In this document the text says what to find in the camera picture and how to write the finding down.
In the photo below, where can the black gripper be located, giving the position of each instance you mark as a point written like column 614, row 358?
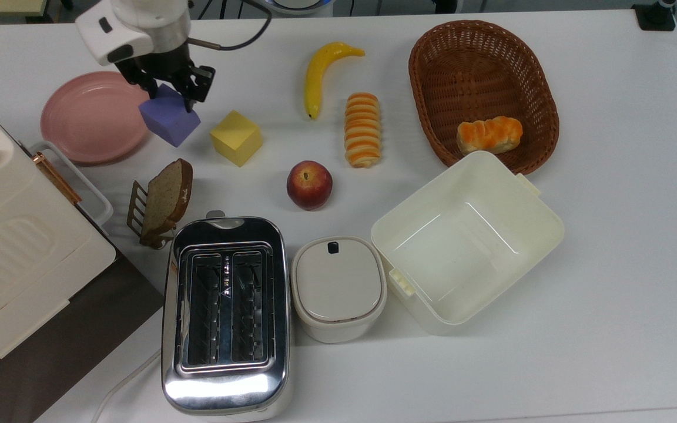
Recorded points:
column 168, row 67

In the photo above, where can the purple foam cube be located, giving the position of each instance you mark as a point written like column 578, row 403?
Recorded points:
column 168, row 120

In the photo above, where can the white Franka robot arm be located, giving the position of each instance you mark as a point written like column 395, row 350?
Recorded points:
column 138, row 17

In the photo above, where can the yellow foam cube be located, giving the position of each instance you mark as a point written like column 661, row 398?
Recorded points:
column 235, row 138

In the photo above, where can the pink plate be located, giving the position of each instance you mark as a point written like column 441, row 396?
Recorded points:
column 91, row 117

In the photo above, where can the brown bread slice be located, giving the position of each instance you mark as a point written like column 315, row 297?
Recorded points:
column 165, row 197

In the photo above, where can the golden toast rack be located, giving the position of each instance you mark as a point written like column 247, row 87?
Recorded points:
column 136, row 205

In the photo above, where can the clear white plastic tray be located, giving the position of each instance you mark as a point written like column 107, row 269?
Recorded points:
column 94, row 202

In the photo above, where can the copper latch bar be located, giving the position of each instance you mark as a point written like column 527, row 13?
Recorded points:
column 56, row 177

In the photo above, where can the yellow banana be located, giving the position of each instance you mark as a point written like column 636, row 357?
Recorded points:
column 318, row 76

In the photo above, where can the white blue round base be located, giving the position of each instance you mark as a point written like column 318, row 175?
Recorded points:
column 300, row 6

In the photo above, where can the red apple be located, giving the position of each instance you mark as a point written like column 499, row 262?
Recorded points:
column 309, row 185

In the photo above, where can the orange striped long bread roll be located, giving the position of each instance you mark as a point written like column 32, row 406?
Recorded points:
column 362, row 129

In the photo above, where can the white lidded pot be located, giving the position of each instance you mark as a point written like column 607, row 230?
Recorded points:
column 338, row 282

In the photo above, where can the dark brown mat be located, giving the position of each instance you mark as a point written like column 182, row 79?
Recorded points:
column 80, row 341

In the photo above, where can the chrome two-slot toaster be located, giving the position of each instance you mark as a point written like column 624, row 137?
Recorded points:
column 227, row 376

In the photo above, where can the brown wicker basket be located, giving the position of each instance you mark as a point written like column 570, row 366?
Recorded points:
column 473, row 70

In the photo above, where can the orange twisted bun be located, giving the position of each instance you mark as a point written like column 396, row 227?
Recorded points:
column 488, row 135

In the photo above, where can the cream open plastic box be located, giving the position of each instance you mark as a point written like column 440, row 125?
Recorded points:
column 468, row 247

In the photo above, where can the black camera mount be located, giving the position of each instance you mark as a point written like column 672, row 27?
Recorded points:
column 654, row 16

